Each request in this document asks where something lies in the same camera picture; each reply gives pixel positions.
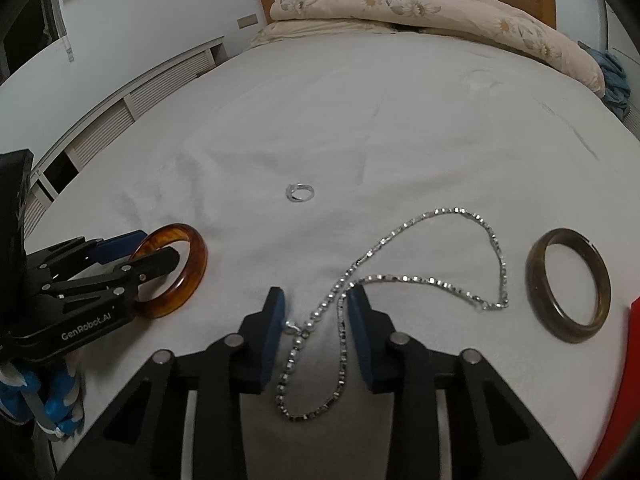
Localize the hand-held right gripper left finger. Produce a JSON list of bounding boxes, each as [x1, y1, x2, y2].
[[55, 286, 287, 480]]

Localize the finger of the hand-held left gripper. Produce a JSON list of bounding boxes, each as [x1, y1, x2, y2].
[[42, 248, 182, 306], [30, 229, 147, 281]]

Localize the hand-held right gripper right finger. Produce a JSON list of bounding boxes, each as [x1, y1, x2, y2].
[[347, 284, 578, 480]]

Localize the silver chain necklace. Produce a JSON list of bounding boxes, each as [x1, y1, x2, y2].
[[274, 206, 510, 421]]

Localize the amber bangle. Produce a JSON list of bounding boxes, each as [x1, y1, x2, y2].
[[127, 223, 208, 320]]

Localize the red shallow box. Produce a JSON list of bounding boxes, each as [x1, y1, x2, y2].
[[582, 296, 640, 480]]

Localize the person's left hand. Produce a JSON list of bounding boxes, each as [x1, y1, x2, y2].
[[0, 355, 85, 441]]

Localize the low white slatted cabinets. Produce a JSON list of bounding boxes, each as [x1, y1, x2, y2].
[[20, 35, 228, 231]]

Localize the dark brown bangle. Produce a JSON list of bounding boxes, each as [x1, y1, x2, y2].
[[526, 228, 612, 345]]

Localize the dark window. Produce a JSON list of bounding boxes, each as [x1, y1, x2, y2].
[[0, 0, 66, 86]]

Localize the beige pillow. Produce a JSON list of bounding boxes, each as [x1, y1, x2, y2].
[[247, 19, 401, 48]]

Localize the floral beige duvet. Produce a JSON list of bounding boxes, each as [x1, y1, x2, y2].
[[269, 0, 606, 96]]

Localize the blue crumpled clothes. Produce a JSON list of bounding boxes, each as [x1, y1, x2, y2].
[[587, 49, 632, 118]]

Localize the small silver ring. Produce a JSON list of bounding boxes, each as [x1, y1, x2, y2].
[[285, 182, 316, 204]]

